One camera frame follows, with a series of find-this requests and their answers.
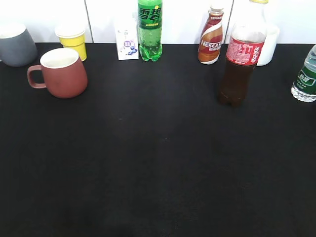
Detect white milk carton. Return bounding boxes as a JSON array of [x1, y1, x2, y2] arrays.
[[114, 17, 139, 61]]

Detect grey ceramic mug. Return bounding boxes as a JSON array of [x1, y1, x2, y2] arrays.
[[0, 23, 38, 67]]

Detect white ceramic mug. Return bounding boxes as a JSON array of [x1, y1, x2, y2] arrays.
[[257, 24, 280, 66]]

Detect red label cola bottle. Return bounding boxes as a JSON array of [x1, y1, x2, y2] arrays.
[[218, 0, 268, 107]]

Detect brown nescafe bottle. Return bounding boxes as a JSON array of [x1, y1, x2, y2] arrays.
[[198, 3, 224, 65]]

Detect red ceramic mug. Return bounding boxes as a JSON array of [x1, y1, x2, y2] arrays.
[[27, 48, 88, 99]]

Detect yellow paper cup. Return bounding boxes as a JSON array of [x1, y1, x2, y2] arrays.
[[55, 23, 87, 61]]

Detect green label water bottle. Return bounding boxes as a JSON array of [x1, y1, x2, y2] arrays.
[[291, 45, 316, 103]]

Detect green sprite bottle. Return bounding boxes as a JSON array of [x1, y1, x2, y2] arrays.
[[138, 0, 162, 62]]

